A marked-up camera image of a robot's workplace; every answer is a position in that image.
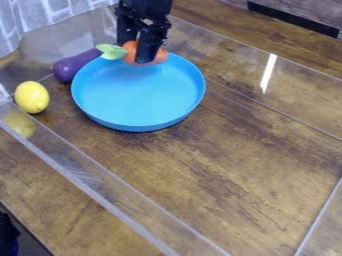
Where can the black strip on wood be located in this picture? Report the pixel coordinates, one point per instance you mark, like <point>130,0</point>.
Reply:
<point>294,19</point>

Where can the yellow toy lemon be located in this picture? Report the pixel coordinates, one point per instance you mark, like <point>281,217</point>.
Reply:
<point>32,97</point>

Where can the blue round tray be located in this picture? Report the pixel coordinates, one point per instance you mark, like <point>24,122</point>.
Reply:
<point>138,98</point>

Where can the purple toy eggplant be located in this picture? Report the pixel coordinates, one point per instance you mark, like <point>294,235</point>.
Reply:
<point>65,68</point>

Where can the orange toy carrot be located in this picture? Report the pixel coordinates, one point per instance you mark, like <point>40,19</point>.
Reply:
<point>127,52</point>

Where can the clear acrylic enclosure wall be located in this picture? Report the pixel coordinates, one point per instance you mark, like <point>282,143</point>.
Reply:
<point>242,181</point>

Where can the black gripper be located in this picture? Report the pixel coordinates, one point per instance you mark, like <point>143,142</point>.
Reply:
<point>131,12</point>

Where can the white grid curtain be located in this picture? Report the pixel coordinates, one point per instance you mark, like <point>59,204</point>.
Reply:
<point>25,15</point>

